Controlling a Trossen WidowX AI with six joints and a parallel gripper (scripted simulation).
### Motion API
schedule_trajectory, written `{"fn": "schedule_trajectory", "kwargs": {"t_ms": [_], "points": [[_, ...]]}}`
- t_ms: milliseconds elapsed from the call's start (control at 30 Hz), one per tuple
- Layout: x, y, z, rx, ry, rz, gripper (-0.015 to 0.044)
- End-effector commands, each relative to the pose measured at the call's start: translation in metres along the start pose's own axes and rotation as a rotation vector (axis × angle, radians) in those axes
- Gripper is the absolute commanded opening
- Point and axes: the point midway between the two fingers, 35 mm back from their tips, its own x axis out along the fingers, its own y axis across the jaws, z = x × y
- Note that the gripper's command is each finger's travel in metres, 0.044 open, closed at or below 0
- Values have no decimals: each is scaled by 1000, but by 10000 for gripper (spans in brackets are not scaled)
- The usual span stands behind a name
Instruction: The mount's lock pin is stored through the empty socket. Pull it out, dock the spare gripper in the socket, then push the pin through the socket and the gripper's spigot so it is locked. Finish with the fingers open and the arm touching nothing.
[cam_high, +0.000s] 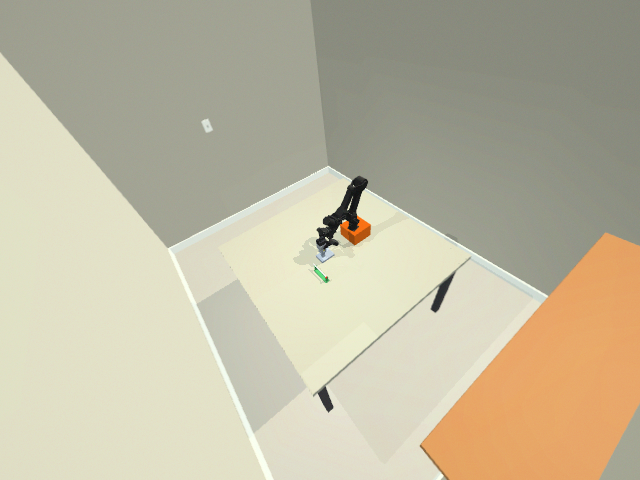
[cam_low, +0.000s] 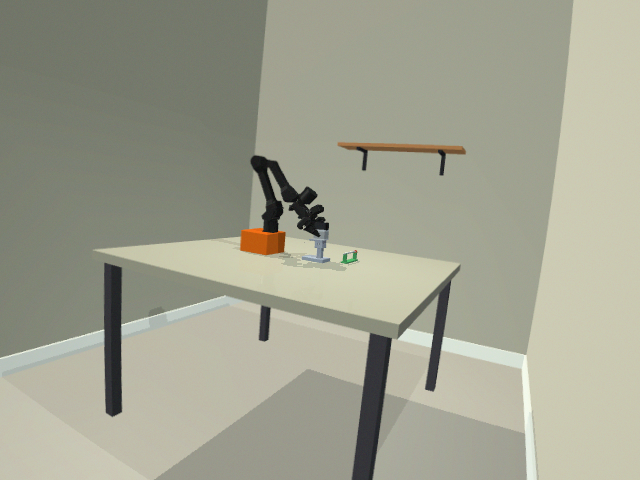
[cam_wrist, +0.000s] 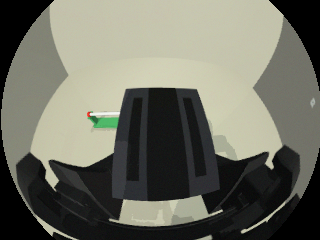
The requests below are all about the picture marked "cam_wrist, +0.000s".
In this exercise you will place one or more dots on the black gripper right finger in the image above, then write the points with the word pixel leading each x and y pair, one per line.
pixel 230 174

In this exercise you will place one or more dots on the white tapered pin with red cap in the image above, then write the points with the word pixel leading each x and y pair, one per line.
pixel 89 114

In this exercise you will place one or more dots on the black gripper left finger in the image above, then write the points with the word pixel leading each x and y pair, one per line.
pixel 96 180

